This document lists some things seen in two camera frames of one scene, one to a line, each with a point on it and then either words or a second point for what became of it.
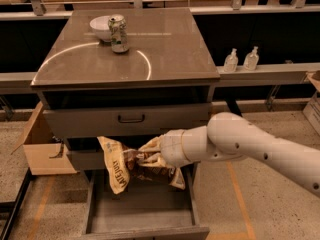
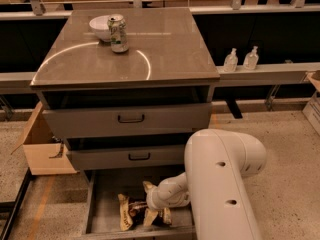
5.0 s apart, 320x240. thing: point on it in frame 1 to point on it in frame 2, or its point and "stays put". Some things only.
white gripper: x=171 y=147 to x=154 y=197
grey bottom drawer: x=144 y=210 stays put
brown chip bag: x=122 y=167 to x=132 y=213
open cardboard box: x=44 y=153 stays put
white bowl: x=100 y=26 stays put
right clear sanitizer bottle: x=252 y=60 stays put
